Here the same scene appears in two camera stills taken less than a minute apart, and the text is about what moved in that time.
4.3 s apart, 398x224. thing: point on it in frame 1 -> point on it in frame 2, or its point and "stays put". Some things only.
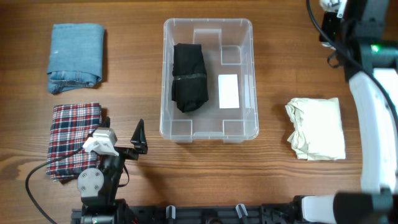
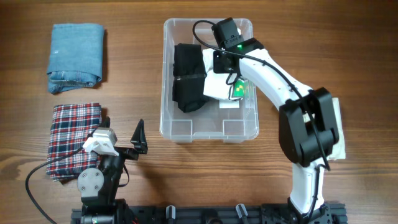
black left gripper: (139, 142) stays put
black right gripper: (328, 20) -> (218, 67)
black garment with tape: (189, 83) stays put
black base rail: (252, 214) stays put
